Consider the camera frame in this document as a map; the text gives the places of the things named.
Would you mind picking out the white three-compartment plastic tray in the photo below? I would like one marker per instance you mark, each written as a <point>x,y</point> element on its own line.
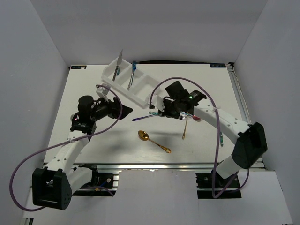
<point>143,82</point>

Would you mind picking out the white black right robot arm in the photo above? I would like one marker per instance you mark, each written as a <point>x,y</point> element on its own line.
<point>201,105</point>

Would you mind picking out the right blue corner label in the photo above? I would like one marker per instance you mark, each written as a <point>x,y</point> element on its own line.
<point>218,65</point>

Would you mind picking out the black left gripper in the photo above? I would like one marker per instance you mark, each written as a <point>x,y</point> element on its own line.
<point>114,107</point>

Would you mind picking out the dark handled steak knife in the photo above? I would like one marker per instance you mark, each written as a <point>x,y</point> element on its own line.
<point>118,63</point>

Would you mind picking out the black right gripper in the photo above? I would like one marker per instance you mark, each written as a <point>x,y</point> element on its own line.
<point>167,114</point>

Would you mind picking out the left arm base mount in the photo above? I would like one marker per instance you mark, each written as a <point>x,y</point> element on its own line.
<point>88,180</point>

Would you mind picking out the purple blue iridescent spoon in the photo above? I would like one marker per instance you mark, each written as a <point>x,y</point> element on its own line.
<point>141,118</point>

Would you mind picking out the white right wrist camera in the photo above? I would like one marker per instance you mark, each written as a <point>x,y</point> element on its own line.
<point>157,102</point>

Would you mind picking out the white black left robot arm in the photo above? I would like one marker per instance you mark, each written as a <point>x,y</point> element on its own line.
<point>53,185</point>

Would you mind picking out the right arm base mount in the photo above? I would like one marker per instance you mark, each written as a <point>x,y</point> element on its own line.
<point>204,182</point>

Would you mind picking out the aluminium table frame rail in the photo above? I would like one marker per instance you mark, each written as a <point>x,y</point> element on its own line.
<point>243,105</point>

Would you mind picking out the left blue corner label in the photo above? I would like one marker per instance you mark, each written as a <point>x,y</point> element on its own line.
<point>78,67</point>

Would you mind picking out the blue corner label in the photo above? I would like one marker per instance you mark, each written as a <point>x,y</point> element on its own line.
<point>78,67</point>
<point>218,65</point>

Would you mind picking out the blue iridescent fork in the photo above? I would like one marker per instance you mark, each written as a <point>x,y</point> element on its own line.
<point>134,66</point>

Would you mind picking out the teal handled silver spoon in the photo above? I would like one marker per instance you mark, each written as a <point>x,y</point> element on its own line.
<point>221,139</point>

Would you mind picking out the slim gold spoon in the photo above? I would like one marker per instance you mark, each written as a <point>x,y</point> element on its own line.
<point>184,131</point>

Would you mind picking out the ornate silver fork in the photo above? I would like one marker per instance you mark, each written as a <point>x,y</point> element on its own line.
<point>130,81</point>

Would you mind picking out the ornate gold spoon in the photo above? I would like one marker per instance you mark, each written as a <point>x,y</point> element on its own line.
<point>145,137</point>

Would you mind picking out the teal handled silver fork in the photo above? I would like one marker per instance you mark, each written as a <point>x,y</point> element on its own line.
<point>182,116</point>

